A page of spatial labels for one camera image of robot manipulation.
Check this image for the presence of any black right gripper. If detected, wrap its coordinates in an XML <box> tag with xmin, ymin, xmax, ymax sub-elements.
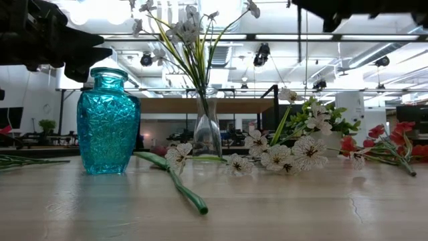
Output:
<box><xmin>290</xmin><ymin>0</ymin><xmax>346</xmax><ymax>33</ymax></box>

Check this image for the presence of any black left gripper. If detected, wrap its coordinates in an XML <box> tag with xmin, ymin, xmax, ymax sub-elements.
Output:
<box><xmin>0</xmin><ymin>0</ymin><xmax>114</xmax><ymax>83</ymax></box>

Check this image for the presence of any teal cut-glass vase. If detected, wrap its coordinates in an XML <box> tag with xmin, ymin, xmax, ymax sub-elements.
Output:
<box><xmin>76</xmin><ymin>66</ymin><xmax>142</xmax><ymax>175</ymax></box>

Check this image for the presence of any white artificial flower stem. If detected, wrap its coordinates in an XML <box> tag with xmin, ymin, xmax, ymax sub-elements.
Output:
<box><xmin>225</xmin><ymin>88</ymin><xmax>330</xmax><ymax>177</ymax></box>
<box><xmin>128</xmin><ymin>0</ymin><xmax>261</xmax><ymax>158</ymax></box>

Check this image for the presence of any blue artificial flower stem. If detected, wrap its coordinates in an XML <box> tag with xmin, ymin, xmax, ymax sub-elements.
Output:
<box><xmin>0</xmin><ymin>154</ymin><xmax>71</xmax><ymax>171</ymax></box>

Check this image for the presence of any red artificial flower stem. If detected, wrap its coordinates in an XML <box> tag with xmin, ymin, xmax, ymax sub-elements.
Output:
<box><xmin>339</xmin><ymin>120</ymin><xmax>428</xmax><ymax>177</ymax></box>

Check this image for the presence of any clear glass vase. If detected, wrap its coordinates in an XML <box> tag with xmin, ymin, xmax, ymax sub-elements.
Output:
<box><xmin>193</xmin><ymin>87</ymin><xmax>223</xmax><ymax>158</ymax></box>

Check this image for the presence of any green stem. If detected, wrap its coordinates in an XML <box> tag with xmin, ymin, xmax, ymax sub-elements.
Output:
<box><xmin>133</xmin><ymin>143</ymin><xmax>228</xmax><ymax>216</ymax></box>

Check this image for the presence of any small background potted plant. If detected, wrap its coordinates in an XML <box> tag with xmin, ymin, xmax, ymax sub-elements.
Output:
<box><xmin>38</xmin><ymin>119</ymin><xmax>57</xmax><ymax>145</ymax></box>

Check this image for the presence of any black computer monitor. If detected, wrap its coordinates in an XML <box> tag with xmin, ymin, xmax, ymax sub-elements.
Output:
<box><xmin>396</xmin><ymin>105</ymin><xmax>428</xmax><ymax>132</ymax></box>
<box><xmin>0</xmin><ymin>106</ymin><xmax>24</xmax><ymax>130</ymax></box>

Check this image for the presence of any green plant in white pot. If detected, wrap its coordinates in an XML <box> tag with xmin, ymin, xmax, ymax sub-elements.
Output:
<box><xmin>287</xmin><ymin>96</ymin><xmax>362</xmax><ymax>158</ymax></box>

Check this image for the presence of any black overhead frame bar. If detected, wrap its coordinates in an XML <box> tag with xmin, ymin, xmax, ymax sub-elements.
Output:
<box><xmin>100</xmin><ymin>32</ymin><xmax>428</xmax><ymax>42</ymax></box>

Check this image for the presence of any silver ceiling air duct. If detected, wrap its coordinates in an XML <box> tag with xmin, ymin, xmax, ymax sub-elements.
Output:
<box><xmin>197</xmin><ymin>0</ymin><xmax>245</xmax><ymax>68</ymax></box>

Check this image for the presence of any wooden shelf with black frame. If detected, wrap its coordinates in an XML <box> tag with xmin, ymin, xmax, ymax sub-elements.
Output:
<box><xmin>135</xmin><ymin>84</ymin><xmax>281</xmax><ymax>158</ymax></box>

